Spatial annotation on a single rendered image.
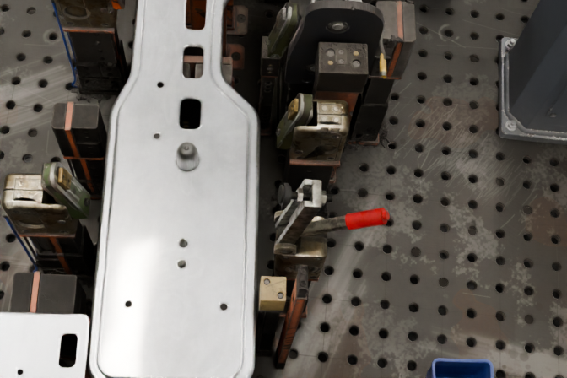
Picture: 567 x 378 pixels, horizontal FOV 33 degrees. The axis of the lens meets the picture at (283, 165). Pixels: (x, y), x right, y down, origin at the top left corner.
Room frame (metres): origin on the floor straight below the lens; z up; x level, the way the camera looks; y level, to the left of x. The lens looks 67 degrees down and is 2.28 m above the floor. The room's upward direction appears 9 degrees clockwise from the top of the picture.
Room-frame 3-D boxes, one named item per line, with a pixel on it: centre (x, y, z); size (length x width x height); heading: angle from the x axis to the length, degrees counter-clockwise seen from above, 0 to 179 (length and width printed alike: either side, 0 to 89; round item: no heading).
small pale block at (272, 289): (0.34, -0.01, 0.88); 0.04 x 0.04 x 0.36; 8
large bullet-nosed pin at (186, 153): (0.52, 0.14, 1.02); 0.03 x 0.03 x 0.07
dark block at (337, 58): (0.66, -0.06, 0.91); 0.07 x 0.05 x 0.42; 98
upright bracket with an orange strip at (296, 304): (0.32, -0.05, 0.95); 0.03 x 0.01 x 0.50; 8
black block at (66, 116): (0.57, 0.32, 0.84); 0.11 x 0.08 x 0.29; 98
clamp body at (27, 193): (0.43, 0.33, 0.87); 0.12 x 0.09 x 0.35; 98
